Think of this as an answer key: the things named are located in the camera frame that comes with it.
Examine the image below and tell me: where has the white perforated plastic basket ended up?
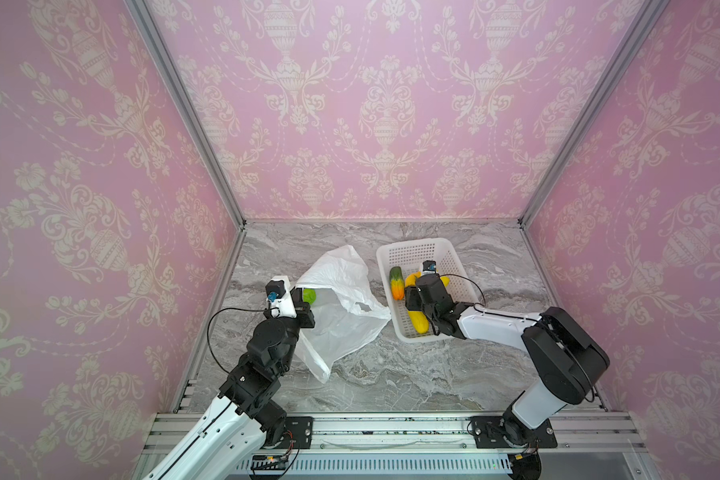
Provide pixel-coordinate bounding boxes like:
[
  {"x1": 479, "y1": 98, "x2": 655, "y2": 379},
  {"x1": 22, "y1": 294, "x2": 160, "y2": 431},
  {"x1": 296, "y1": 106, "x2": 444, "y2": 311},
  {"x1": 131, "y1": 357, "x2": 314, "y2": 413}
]
[{"x1": 376, "y1": 238, "x2": 482, "y2": 344}]

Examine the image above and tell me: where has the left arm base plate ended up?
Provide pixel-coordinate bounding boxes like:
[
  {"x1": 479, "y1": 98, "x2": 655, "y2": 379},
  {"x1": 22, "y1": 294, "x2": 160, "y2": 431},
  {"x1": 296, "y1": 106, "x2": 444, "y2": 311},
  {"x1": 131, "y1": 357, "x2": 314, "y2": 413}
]
[{"x1": 272, "y1": 416, "x2": 314, "y2": 450}]

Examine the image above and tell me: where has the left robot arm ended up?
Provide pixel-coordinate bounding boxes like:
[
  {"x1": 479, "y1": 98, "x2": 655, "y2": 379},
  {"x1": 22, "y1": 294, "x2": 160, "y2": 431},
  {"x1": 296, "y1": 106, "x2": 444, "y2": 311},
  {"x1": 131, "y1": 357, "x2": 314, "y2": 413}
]
[{"x1": 144, "y1": 298, "x2": 315, "y2": 479}]

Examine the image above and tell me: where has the aluminium corner post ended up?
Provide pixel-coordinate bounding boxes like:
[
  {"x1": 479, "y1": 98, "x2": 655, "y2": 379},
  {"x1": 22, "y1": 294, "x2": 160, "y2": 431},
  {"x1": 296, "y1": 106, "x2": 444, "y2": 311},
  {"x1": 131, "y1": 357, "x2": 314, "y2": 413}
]
[
  {"x1": 124, "y1": 0, "x2": 246, "y2": 230},
  {"x1": 518, "y1": 0, "x2": 669, "y2": 232}
]

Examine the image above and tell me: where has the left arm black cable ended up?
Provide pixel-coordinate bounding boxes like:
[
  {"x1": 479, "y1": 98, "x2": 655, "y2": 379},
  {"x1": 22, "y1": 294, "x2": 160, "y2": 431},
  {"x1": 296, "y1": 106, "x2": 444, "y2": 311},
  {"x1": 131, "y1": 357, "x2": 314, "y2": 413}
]
[{"x1": 206, "y1": 307, "x2": 268, "y2": 376}]

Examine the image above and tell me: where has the green toy apple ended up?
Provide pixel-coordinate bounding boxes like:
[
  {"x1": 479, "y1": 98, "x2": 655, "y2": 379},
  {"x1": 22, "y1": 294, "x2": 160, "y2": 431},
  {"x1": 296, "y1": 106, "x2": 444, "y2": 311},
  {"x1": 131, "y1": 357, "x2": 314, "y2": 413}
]
[{"x1": 302, "y1": 288, "x2": 317, "y2": 305}]

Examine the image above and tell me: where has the green orange toy papaya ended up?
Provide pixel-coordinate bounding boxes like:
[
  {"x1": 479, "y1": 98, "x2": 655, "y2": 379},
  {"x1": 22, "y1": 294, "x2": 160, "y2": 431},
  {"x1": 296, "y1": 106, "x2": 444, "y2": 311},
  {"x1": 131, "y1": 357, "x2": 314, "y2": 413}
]
[{"x1": 389, "y1": 266, "x2": 405, "y2": 301}]

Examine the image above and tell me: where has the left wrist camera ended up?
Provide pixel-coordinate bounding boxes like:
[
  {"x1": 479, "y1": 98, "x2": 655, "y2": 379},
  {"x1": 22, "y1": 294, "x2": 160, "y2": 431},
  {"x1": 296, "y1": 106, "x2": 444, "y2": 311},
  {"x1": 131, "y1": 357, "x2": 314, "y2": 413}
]
[{"x1": 265, "y1": 276, "x2": 297, "y2": 318}]

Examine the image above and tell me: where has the left aluminium corner post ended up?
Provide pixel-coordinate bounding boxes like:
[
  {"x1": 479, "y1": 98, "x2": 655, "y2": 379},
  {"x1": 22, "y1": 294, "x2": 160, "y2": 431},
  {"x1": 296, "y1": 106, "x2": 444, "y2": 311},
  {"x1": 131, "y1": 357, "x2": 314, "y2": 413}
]
[{"x1": 124, "y1": 0, "x2": 246, "y2": 230}]

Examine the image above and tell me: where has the long yellow toy fruit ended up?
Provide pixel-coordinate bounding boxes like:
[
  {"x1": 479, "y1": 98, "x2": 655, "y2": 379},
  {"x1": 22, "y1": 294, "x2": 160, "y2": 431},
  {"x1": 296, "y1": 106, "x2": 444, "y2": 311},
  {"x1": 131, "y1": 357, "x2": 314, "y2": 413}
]
[{"x1": 408, "y1": 310, "x2": 430, "y2": 335}]

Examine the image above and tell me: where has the aluminium front rail frame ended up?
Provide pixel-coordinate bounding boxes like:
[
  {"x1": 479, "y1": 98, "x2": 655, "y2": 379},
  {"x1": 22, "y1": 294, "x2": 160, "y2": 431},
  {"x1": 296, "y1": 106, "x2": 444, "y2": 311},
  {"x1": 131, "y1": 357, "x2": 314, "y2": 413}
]
[{"x1": 137, "y1": 410, "x2": 652, "y2": 480}]

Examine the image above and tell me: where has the yellow orange toy mango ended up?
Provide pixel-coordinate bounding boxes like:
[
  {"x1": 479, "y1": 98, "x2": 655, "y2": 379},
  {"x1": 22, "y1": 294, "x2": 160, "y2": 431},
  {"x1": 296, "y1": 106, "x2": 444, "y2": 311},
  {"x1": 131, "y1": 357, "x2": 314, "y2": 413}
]
[{"x1": 404, "y1": 272, "x2": 421, "y2": 287}]

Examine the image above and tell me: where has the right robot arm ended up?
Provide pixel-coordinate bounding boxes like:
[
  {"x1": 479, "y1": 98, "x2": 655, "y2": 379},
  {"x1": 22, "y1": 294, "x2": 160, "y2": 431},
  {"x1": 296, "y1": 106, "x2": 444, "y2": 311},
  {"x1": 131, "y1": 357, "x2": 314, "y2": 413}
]
[{"x1": 403, "y1": 272, "x2": 610, "y2": 447}]

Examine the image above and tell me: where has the right aluminium corner post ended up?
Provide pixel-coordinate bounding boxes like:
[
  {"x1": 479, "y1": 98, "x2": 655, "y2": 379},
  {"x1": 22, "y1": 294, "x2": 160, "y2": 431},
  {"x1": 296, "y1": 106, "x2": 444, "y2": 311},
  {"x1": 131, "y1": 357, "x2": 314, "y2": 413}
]
[{"x1": 518, "y1": 0, "x2": 669, "y2": 232}]

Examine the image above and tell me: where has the white vented control box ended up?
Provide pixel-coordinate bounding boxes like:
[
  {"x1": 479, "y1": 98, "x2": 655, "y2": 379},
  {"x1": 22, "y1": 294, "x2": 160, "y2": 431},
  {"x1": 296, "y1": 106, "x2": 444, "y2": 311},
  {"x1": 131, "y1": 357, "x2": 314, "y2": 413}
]
[{"x1": 232, "y1": 451, "x2": 512, "y2": 479}]

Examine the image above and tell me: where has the white plastic bag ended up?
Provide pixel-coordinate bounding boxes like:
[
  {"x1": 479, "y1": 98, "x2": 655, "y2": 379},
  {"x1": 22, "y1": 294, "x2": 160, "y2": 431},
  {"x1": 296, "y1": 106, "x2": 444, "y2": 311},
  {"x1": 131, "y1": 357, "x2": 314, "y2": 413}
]
[{"x1": 295, "y1": 245, "x2": 391, "y2": 384}]

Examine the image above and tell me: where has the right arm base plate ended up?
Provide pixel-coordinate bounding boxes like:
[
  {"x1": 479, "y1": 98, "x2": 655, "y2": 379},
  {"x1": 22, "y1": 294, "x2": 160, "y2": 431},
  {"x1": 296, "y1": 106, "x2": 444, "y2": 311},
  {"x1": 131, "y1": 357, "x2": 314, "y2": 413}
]
[{"x1": 466, "y1": 415, "x2": 558, "y2": 450}]

